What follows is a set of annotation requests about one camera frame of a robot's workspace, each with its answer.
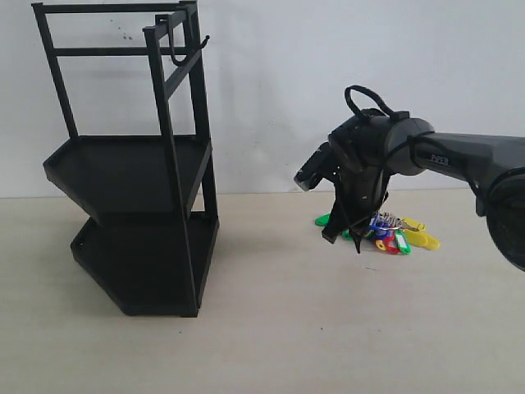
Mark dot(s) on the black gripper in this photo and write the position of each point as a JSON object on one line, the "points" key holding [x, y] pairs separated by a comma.
{"points": [[360, 149]]}

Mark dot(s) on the colourful key tag bunch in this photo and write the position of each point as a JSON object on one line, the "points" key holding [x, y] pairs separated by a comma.
{"points": [[395, 235]]}

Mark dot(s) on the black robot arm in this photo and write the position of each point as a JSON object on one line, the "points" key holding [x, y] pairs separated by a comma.
{"points": [[492, 166]]}

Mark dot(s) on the black metal shelf rack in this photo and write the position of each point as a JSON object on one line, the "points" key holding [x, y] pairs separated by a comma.
{"points": [[151, 200]]}

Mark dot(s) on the black metal S hook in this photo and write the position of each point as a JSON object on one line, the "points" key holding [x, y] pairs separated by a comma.
{"points": [[191, 29]]}

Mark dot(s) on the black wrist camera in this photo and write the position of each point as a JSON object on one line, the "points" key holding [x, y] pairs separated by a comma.
{"points": [[318, 166]]}

